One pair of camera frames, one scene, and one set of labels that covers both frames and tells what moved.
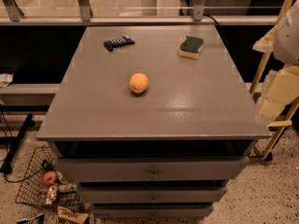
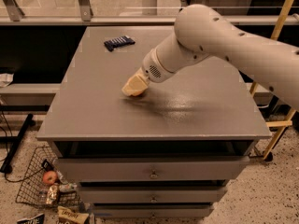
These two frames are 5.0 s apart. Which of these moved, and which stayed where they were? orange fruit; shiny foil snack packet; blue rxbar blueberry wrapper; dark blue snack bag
Moved: orange fruit
Stayed: shiny foil snack packet; blue rxbar blueberry wrapper; dark blue snack bag
